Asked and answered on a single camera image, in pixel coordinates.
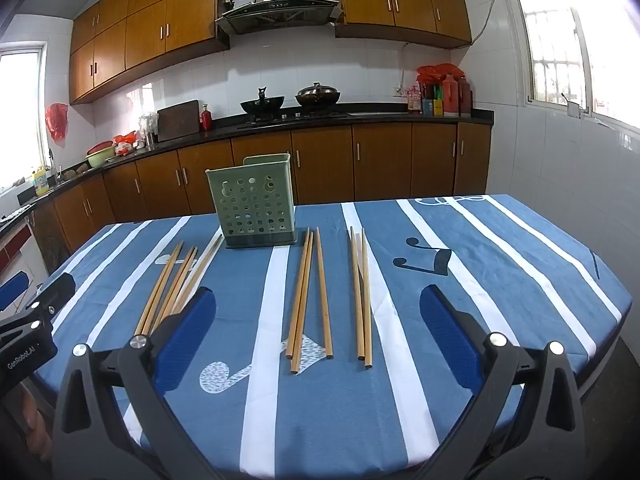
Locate long wooden wall cabinet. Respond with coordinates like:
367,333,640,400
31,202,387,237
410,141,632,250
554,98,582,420
69,0,231,106

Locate black gas stove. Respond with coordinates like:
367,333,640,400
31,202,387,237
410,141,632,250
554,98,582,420
235,110,351,128

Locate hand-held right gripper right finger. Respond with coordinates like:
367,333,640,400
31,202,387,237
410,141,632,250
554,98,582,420
419,284,588,480

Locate blue chair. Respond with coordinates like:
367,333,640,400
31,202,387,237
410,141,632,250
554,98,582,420
0,270,28,311

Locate blue white striped tablecloth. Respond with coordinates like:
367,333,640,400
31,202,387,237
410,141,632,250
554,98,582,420
37,194,632,480

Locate dark pot with lid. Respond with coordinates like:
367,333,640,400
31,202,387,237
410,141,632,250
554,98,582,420
295,82,342,107

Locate small kitchen window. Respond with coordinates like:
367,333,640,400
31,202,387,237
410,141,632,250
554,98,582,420
0,46,48,193

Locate red white food bag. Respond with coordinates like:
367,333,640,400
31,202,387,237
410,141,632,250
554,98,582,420
112,131,138,155

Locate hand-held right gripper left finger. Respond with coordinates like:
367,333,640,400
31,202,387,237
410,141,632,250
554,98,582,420
52,286,226,480

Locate black kitchen countertop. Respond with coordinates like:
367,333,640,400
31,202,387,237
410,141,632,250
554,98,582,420
0,107,496,241

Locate hanging red plastic bag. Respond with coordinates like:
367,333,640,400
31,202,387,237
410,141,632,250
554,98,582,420
45,103,68,148

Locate large barred window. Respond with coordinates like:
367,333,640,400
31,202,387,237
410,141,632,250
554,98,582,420
502,0,640,133

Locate red bag on bottles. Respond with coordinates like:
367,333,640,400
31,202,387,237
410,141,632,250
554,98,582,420
416,63,463,83

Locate person's left hand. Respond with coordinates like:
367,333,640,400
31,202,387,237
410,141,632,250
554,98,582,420
17,385,53,463

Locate wooden base cabinets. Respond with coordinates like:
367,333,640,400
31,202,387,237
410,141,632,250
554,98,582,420
30,122,493,271

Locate black wok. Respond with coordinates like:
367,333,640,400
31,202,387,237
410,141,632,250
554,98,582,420
240,87,286,115

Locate green perforated chopstick holder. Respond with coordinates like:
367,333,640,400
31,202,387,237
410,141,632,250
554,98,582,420
206,153,297,250

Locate dark wooden cutting board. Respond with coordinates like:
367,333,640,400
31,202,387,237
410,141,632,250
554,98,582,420
157,100,202,143

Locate steel range hood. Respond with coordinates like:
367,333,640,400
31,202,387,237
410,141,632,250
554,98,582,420
215,0,343,36

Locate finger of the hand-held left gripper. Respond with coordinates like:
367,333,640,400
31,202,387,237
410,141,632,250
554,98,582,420
22,272,77,333

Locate short wooden wall cabinet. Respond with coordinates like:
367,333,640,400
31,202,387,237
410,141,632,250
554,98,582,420
335,0,473,51

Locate clear glass jars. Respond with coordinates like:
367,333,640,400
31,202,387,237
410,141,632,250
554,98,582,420
138,112,160,146

